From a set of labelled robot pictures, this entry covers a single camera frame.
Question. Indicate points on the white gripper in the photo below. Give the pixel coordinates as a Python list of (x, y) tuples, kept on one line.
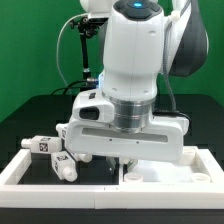
[(161, 140)]

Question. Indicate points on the white square tabletop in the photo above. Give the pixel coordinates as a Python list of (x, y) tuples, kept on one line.
[(187, 170)]

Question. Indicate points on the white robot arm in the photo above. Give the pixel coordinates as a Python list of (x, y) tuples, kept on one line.
[(117, 119)]

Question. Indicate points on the white U-shaped fence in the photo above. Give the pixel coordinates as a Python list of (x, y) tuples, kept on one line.
[(120, 196)]

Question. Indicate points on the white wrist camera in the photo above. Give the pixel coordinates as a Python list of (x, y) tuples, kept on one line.
[(91, 105)]

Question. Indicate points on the black camera stand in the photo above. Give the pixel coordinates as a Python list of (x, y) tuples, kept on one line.
[(86, 31)]

